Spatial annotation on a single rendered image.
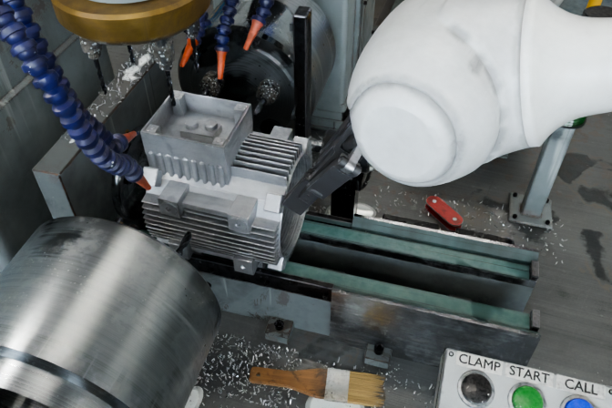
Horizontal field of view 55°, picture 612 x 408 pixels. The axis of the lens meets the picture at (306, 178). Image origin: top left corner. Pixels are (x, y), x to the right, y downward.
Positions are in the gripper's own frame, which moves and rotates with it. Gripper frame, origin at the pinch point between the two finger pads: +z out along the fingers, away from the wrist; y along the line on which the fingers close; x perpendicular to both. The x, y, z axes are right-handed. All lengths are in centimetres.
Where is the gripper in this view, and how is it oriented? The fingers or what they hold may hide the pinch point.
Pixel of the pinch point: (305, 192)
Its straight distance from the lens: 75.0
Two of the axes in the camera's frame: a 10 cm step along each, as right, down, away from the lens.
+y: -2.7, 6.6, -7.0
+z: -4.8, 5.4, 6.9
